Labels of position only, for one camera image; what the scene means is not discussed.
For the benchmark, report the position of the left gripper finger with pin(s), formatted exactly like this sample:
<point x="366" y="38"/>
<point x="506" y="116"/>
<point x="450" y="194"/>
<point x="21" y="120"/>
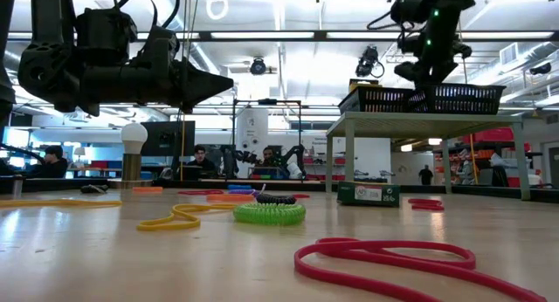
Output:
<point x="201" y="91"/>
<point x="201" y="75"/>

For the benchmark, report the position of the black plastic mesh basket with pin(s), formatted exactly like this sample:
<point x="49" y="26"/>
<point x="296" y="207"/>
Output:
<point x="375" y="103"/>
<point x="480" y="101"/>

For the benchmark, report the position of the yellow green Crayola crayon box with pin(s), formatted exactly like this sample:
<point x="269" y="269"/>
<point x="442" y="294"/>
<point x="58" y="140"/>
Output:
<point x="364" y="84"/>

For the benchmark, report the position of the red rubber band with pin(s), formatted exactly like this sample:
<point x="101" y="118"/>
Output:
<point x="419" y="201"/>
<point x="201" y="192"/>
<point x="298" y="260"/>
<point x="302" y="196"/>

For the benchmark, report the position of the orange rubber band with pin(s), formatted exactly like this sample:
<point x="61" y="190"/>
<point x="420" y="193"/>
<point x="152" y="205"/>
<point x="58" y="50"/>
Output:
<point x="147" y="190"/>
<point x="229" y="197"/>

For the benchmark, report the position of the yellow rubber band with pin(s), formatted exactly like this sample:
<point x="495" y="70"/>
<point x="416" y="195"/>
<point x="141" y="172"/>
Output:
<point x="87" y="203"/>
<point x="144" y="226"/>

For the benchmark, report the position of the black spiral coil band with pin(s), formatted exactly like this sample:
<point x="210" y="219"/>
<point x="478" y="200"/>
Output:
<point x="276" y="199"/>

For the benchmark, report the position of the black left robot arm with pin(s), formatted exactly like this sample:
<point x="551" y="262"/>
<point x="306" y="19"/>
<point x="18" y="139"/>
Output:
<point x="48" y="70"/>

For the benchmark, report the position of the black background robot arm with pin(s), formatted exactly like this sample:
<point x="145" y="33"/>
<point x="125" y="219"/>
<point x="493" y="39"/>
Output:
<point x="293" y="153"/>
<point x="238" y="155"/>

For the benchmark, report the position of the small white desk lamp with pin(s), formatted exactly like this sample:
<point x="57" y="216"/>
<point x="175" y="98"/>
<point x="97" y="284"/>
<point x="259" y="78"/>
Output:
<point x="79" y="151"/>

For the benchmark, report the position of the lamp with white globe bulb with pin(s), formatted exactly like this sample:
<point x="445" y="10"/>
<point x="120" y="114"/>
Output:
<point x="134" y="136"/>

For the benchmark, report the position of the black monitor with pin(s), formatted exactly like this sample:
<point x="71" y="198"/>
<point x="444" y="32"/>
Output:
<point x="166" y="138"/>

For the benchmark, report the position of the white pillar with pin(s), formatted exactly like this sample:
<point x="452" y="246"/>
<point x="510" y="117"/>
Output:
<point x="252" y="127"/>

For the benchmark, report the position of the person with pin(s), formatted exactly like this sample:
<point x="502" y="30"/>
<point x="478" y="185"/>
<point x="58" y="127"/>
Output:
<point x="200" y="155"/>
<point x="54" y="162"/>
<point x="425" y="175"/>
<point x="267" y="155"/>

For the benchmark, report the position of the pale green metal riser shelf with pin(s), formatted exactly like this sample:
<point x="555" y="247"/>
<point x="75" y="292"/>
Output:
<point x="419" y="118"/>

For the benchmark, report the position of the white ceiling air vent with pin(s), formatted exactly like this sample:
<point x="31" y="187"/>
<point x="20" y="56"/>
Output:
<point x="508" y="54"/>

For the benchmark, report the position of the black ceiling-hung device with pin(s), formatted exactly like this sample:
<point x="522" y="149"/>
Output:
<point x="367" y="62"/>

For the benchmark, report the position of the red storage bins rack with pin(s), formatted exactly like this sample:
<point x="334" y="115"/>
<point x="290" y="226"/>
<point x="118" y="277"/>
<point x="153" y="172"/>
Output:
<point x="489" y="135"/>

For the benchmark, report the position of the blue spiral coil band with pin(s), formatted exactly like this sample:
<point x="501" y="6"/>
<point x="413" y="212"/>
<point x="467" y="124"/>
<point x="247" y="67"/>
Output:
<point x="239" y="187"/>

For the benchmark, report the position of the purple spiral coil band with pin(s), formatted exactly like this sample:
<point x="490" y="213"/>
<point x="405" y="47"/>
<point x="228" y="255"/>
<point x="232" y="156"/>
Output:
<point x="242" y="191"/>

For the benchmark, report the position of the overhead bar with light strips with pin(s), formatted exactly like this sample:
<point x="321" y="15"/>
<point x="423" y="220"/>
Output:
<point x="321" y="36"/>

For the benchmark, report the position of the white partition board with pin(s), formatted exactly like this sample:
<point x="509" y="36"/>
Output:
<point x="371" y="158"/>

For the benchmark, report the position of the green spiral coil band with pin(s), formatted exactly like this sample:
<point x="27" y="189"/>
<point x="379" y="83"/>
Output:
<point x="269" y="214"/>

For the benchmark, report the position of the Crayola box with blue print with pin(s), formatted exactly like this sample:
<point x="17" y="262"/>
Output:
<point x="349" y="197"/>

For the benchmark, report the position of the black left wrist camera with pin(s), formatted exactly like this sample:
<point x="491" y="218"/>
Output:
<point x="159" y="46"/>

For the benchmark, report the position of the black overhead camera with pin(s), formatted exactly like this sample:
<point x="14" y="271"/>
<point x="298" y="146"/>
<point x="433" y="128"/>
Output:
<point x="257" y="67"/>

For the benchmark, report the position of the black background station frame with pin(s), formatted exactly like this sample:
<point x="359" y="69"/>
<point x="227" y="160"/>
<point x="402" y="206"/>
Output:
<point x="266" y="101"/>

